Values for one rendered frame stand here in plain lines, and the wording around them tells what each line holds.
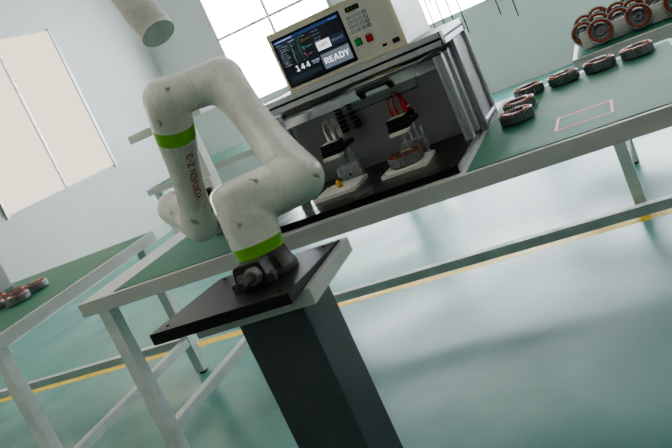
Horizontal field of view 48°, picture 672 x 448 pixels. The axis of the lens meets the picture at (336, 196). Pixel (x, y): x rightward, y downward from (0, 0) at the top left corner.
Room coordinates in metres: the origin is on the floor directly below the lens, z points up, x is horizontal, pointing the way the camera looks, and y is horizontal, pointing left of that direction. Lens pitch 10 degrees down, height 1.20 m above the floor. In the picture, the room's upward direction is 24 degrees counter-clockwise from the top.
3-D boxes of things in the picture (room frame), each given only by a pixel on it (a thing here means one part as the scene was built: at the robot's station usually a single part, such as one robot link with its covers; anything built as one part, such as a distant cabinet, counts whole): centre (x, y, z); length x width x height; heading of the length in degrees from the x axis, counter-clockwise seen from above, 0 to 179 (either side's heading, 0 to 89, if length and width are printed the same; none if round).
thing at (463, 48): (2.57, -0.60, 0.91); 0.28 x 0.03 x 0.32; 156
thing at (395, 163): (2.29, -0.25, 0.80); 0.11 x 0.11 x 0.04
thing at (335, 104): (2.43, -0.18, 1.03); 0.62 x 0.01 x 0.03; 66
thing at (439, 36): (2.63, -0.27, 1.09); 0.68 x 0.44 x 0.05; 66
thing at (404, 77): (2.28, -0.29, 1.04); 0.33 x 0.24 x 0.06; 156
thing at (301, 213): (2.36, -0.14, 0.76); 0.64 x 0.47 x 0.02; 66
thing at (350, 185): (2.39, -0.03, 0.78); 0.15 x 0.15 x 0.01; 66
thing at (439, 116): (2.57, -0.24, 0.92); 0.66 x 0.01 x 0.30; 66
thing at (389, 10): (2.63, -0.28, 1.22); 0.44 x 0.39 x 0.20; 66
